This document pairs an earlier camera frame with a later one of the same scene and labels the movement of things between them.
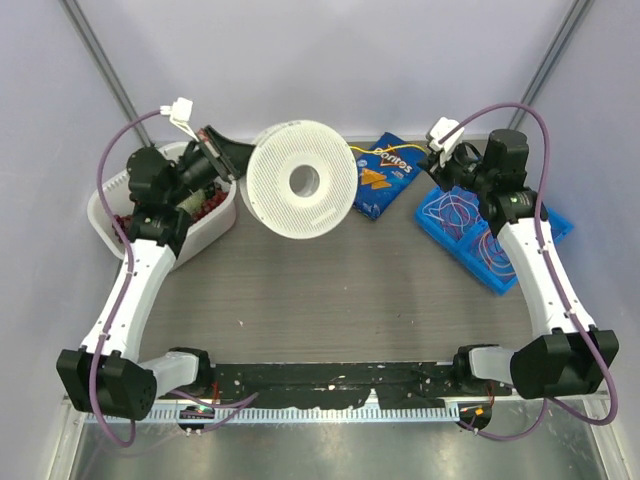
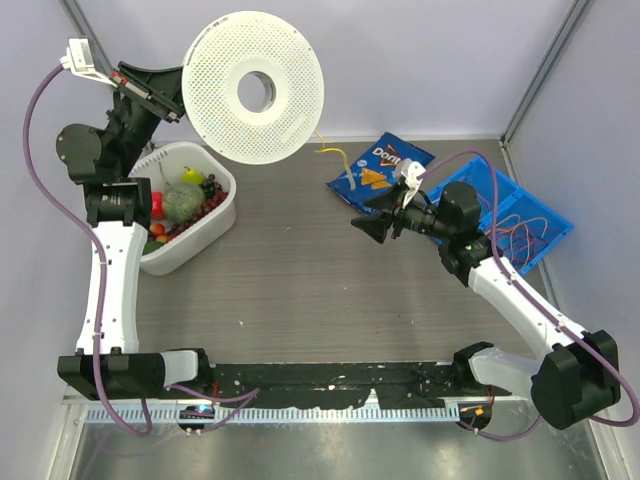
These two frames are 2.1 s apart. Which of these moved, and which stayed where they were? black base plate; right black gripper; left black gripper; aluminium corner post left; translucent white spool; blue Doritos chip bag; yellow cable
Moved: left black gripper; right black gripper; yellow cable; translucent white spool
Stayed: blue Doritos chip bag; aluminium corner post left; black base plate
